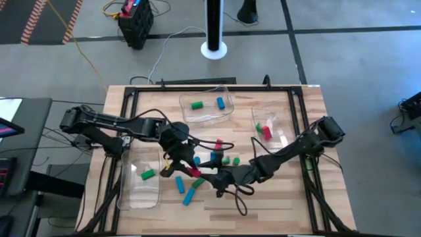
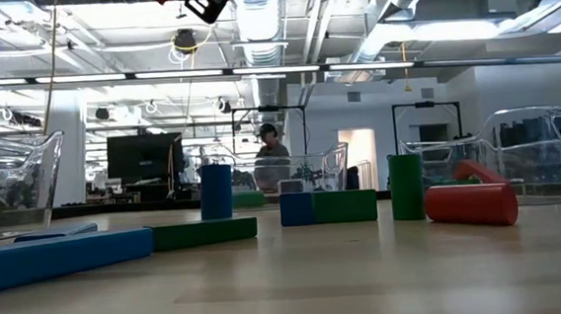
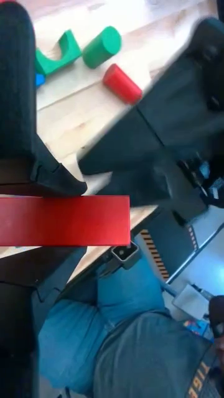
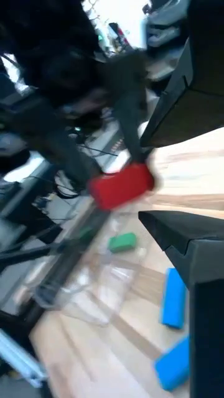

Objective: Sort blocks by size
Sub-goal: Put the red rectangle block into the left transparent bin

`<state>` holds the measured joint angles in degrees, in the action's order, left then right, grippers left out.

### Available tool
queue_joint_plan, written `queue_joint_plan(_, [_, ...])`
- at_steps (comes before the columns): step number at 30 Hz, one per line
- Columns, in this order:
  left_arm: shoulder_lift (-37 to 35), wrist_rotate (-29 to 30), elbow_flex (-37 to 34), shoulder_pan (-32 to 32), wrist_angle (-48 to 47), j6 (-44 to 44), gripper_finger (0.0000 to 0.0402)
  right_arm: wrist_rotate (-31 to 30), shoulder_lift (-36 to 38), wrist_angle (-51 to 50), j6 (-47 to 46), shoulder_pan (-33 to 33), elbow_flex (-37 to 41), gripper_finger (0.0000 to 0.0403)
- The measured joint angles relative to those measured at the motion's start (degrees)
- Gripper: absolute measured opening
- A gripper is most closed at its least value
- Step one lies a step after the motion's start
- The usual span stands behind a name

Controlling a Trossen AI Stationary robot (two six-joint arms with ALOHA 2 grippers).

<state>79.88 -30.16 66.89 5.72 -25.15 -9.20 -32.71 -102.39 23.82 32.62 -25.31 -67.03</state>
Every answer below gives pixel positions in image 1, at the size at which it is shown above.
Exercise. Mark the black flat bar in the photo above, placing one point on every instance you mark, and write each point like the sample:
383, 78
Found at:
197, 81

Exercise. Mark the laptop screen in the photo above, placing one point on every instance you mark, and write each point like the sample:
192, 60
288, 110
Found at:
8, 130

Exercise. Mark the red arch block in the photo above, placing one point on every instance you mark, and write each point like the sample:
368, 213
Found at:
267, 133

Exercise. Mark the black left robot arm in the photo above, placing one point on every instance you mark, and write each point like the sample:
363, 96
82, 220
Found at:
131, 125

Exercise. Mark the black desk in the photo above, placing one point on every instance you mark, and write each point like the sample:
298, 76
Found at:
33, 112

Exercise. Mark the blue long block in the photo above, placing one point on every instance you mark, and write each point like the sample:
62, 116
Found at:
180, 184
188, 197

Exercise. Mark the green rectangular block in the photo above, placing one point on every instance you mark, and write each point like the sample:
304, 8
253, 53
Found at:
226, 160

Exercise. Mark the yellow tag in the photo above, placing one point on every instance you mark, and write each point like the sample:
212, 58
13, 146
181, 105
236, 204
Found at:
168, 164

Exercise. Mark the red plastic box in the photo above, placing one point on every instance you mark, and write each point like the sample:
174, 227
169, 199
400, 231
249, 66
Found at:
129, 6

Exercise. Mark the blue rectangular block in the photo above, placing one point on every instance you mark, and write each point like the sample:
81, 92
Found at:
212, 155

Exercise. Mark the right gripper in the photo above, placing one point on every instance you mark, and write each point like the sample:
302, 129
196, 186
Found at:
230, 177

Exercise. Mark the black equipment box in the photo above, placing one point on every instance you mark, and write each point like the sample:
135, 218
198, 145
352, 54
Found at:
411, 108

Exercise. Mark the black plastic crate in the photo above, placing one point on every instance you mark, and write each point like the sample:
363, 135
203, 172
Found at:
136, 26

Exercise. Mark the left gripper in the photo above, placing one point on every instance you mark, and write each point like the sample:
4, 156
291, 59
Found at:
179, 145

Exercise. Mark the black pole white base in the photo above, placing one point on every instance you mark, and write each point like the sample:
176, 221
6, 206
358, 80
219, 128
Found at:
213, 26

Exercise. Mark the green cylinder block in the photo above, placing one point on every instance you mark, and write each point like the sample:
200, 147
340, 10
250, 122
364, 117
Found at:
236, 161
196, 105

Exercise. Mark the clear plastic bin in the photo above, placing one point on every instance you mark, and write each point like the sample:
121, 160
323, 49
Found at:
207, 115
138, 197
279, 121

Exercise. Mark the silver mounting plate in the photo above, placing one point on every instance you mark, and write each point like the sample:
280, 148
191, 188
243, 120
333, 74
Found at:
126, 141

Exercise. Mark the black mat orange stripes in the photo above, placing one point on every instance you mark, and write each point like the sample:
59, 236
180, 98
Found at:
49, 26

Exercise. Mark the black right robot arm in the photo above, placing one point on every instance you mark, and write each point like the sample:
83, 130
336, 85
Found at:
289, 151

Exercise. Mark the black stand base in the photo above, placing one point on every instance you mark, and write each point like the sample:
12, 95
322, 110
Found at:
247, 13

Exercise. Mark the blue cylinder block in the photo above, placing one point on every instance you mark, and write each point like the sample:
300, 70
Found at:
196, 161
220, 103

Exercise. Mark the red long block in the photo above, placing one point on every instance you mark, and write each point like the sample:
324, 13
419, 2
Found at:
194, 172

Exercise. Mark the green arch block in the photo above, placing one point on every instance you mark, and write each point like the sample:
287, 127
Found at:
258, 127

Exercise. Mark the green long block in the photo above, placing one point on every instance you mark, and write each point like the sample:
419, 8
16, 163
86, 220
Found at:
148, 174
198, 183

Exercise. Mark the black aluminium table frame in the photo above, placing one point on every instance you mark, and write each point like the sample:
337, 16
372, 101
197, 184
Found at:
213, 89

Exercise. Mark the red rectangular block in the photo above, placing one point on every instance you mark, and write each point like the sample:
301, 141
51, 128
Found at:
218, 143

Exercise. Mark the red backlit keyboard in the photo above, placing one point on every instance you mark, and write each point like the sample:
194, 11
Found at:
6, 174

